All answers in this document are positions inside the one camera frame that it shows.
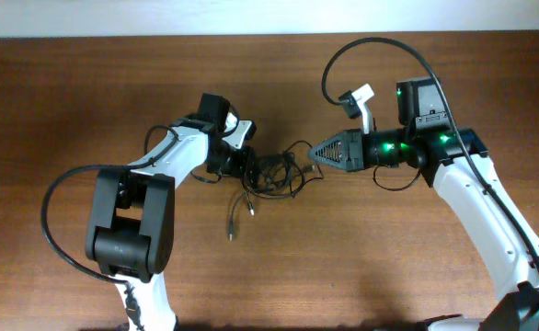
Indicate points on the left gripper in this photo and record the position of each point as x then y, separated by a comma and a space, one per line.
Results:
242, 168

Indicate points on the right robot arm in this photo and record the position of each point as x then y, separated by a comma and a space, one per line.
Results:
457, 166

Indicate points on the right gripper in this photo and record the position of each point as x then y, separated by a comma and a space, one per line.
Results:
348, 150

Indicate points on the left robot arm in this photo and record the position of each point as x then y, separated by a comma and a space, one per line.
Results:
130, 232

